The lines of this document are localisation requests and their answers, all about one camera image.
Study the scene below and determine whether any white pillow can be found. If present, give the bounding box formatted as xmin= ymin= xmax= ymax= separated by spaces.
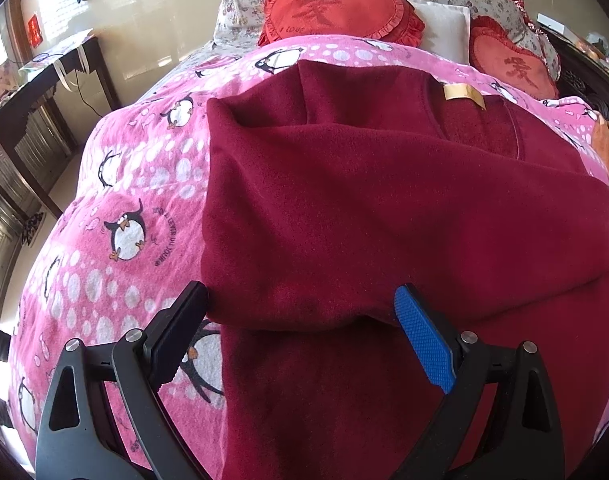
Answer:
xmin=399 ymin=0 xmax=471 ymax=63

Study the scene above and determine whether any large red heart cushion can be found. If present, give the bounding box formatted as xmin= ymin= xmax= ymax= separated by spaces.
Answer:
xmin=258 ymin=0 xmax=426 ymax=48

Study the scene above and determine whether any patterned paper sheet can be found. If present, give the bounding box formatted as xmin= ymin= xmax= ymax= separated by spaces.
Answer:
xmin=19 ymin=30 xmax=96 ymax=73

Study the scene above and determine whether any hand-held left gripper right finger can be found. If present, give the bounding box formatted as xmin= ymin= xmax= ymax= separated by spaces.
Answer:
xmin=392 ymin=282 xmax=565 ymax=480

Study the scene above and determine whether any small red heart cushion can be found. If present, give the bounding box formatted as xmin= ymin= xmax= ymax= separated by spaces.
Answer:
xmin=469 ymin=15 xmax=560 ymax=101

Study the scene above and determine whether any dark wooden desk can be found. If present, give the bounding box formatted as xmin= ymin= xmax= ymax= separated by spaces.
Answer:
xmin=0 ymin=37 xmax=122 ymax=216

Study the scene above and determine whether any red paper wall decoration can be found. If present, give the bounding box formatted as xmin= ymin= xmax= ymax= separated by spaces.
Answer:
xmin=27 ymin=14 xmax=44 ymax=51

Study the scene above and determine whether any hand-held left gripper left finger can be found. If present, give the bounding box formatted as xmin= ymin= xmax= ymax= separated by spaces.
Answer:
xmin=34 ymin=281 xmax=220 ymax=480

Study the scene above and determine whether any pink penguin print blanket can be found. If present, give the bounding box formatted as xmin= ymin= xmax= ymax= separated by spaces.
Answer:
xmin=7 ymin=34 xmax=609 ymax=480

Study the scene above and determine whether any black cable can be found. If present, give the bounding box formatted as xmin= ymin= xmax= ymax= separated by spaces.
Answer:
xmin=77 ymin=75 xmax=122 ymax=116

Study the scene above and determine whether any maroon fleece garment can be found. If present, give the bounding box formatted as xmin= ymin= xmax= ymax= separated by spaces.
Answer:
xmin=200 ymin=59 xmax=609 ymax=480

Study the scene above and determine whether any dark carved wooden headboard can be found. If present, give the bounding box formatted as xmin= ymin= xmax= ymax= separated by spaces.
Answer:
xmin=537 ymin=12 xmax=609 ymax=126

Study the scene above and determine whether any patterned cardboard box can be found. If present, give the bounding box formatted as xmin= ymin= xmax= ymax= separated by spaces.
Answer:
xmin=0 ymin=57 xmax=22 ymax=111

